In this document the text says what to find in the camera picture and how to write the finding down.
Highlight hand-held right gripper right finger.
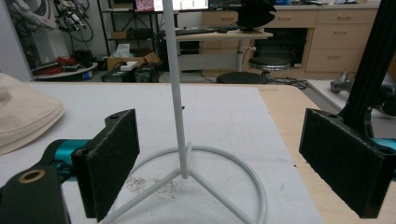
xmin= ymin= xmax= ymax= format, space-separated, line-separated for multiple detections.
xmin=298 ymin=107 xmax=396 ymax=219

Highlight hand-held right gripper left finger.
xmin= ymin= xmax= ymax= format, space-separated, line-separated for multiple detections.
xmin=71 ymin=108 xmax=140 ymax=223

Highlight grey hand tool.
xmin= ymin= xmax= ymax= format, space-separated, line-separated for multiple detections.
xmin=330 ymin=70 xmax=355 ymax=94

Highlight black equipment case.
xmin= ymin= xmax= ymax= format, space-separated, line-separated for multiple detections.
xmin=101 ymin=63 xmax=162 ymax=84

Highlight beige cloth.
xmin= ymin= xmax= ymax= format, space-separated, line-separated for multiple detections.
xmin=0 ymin=72 xmax=66 ymax=156

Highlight round white side table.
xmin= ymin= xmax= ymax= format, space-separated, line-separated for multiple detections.
xmin=32 ymin=62 xmax=99 ymax=80

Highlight open cardboard box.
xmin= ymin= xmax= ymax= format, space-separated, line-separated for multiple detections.
xmin=106 ymin=51 xmax=162 ymax=72

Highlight white metal stand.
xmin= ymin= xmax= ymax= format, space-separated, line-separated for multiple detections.
xmin=98 ymin=0 xmax=269 ymax=224

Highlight white table mat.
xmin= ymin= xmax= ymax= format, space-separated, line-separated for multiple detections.
xmin=0 ymin=81 xmax=325 ymax=224

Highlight wooden drawer cabinet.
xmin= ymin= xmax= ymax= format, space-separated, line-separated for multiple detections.
xmin=201 ymin=4 xmax=381 ymax=79

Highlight black round stool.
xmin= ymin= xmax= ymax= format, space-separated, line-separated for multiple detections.
xmin=247 ymin=56 xmax=291 ymax=73
xmin=216 ymin=71 xmax=271 ymax=85

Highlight black shelf rack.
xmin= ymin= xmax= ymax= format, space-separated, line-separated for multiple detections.
xmin=96 ymin=0 xmax=180 ymax=58

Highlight black keyboard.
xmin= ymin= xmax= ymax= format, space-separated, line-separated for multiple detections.
xmin=175 ymin=27 xmax=219 ymax=36

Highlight wooden desk with grey legs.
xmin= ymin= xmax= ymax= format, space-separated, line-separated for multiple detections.
xmin=163 ymin=29 xmax=275 ymax=76

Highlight lit computer screen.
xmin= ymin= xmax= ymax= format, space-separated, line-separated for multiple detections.
xmin=134 ymin=0 xmax=210 ymax=13

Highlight black floor cables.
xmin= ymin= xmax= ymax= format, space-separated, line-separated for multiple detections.
xmin=270 ymin=77 xmax=310 ymax=91

